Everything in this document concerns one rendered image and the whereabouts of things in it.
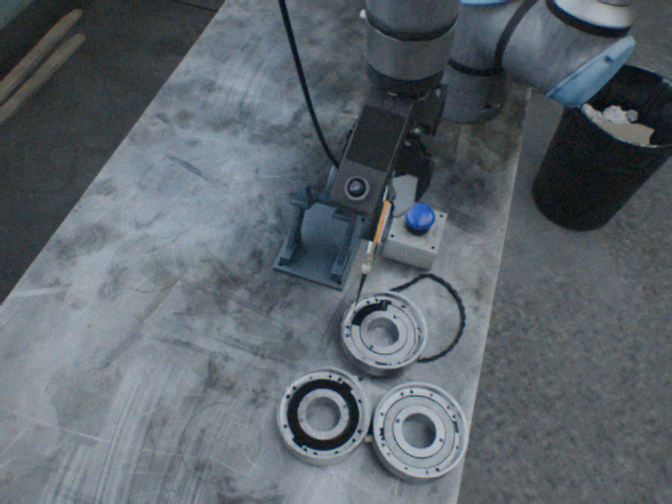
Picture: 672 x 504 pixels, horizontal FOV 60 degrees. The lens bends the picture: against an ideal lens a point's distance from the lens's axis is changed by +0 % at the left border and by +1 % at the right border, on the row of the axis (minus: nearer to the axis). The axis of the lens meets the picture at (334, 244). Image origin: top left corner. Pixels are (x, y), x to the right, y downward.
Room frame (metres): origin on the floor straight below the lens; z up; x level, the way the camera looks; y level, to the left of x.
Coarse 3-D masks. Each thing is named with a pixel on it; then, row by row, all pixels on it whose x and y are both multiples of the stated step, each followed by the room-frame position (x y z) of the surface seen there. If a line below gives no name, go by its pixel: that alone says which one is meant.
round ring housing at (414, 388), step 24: (408, 384) 0.25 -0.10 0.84; (384, 408) 0.22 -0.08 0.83; (408, 408) 0.22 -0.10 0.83; (456, 408) 0.23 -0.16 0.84; (432, 432) 0.21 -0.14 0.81; (456, 432) 0.21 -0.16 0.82; (384, 456) 0.17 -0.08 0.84; (432, 456) 0.18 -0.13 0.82; (456, 456) 0.18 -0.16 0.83; (408, 480) 0.15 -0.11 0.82; (432, 480) 0.15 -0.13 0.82
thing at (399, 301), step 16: (352, 304) 0.34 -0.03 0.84; (368, 304) 0.35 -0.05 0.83; (400, 304) 0.36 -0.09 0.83; (368, 320) 0.33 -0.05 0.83; (384, 320) 0.34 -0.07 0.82; (400, 320) 0.34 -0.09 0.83; (416, 320) 0.34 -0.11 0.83; (400, 336) 0.31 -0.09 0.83; (416, 336) 0.32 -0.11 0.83; (352, 352) 0.28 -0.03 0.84; (384, 352) 0.29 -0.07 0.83; (416, 352) 0.29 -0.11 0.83; (368, 368) 0.27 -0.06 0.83; (384, 368) 0.27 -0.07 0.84; (400, 368) 0.27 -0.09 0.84
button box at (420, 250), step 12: (444, 216) 0.49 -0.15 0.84; (396, 228) 0.47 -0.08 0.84; (408, 228) 0.46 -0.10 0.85; (432, 228) 0.47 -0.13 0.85; (396, 240) 0.45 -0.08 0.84; (408, 240) 0.45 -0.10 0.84; (420, 240) 0.45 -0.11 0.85; (432, 240) 0.45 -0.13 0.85; (384, 252) 0.45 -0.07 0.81; (396, 252) 0.44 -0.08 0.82; (408, 252) 0.44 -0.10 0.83; (420, 252) 0.44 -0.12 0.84; (432, 252) 0.43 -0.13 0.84; (420, 264) 0.43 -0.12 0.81; (432, 264) 0.43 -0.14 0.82
